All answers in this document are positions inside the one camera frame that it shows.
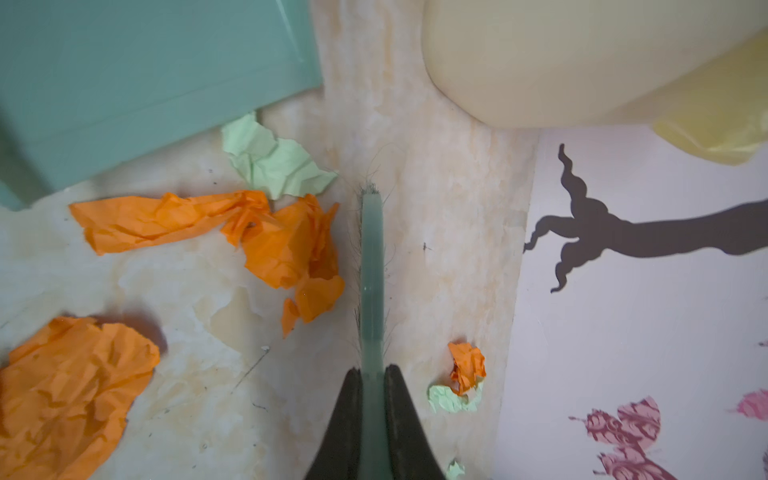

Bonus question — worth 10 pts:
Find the green dustpan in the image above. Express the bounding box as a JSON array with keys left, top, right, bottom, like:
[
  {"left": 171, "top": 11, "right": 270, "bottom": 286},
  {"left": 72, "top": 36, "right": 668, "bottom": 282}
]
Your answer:
[{"left": 1, "top": 0, "right": 322, "bottom": 211}]

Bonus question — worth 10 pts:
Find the orange scrap mid table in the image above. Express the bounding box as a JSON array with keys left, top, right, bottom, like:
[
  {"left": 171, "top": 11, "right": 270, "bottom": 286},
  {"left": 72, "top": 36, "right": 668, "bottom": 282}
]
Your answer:
[{"left": 69, "top": 190, "right": 345, "bottom": 334}]

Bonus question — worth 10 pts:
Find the green hand brush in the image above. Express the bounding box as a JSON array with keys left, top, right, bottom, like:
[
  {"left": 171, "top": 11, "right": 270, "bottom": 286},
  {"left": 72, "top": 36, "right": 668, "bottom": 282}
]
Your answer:
[{"left": 358, "top": 183, "right": 392, "bottom": 479}]

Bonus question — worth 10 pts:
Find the green scrap centre back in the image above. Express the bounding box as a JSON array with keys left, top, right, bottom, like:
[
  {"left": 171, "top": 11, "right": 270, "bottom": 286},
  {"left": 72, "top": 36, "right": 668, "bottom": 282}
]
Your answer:
[{"left": 427, "top": 383, "right": 483, "bottom": 413}]

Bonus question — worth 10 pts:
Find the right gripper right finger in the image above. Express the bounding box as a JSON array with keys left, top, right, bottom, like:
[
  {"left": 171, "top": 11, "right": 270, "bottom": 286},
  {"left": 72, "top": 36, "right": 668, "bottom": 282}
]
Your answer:
[{"left": 384, "top": 364, "right": 445, "bottom": 480}]

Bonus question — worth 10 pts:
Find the orange scrap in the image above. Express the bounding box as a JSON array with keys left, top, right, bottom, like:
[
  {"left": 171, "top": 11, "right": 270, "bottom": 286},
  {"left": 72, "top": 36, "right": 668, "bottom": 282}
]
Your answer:
[
  {"left": 448, "top": 343, "right": 486, "bottom": 396},
  {"left": 1, "top": 316, "right": 160, "bottom": 479}
]

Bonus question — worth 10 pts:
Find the yellow bin liner bag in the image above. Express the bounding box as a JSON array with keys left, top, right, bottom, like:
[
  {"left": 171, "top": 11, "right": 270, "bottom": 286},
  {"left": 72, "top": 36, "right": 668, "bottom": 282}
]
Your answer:
[{"left": 652, "top": 29, "right": 767, "bottom": 166}]

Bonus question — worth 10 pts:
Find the green scrap mid table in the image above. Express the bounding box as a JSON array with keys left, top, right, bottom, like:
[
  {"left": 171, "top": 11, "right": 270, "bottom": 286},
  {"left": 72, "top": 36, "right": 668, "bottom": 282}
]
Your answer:
[{"left": 221, "top": 112, "right": 337, "bottom": 200}]

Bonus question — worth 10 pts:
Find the cream trash bin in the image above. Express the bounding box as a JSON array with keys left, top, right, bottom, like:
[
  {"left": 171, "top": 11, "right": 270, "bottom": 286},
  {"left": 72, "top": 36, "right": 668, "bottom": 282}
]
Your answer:
[{"left": 422, "top": 0, "right": 767, "bottom": 129}]

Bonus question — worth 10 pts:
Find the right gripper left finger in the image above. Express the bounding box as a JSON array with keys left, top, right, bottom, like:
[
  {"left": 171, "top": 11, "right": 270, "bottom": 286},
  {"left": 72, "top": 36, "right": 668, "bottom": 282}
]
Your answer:
[{"left": 305, "top": 368, "right": 363, "bottom": 480}]

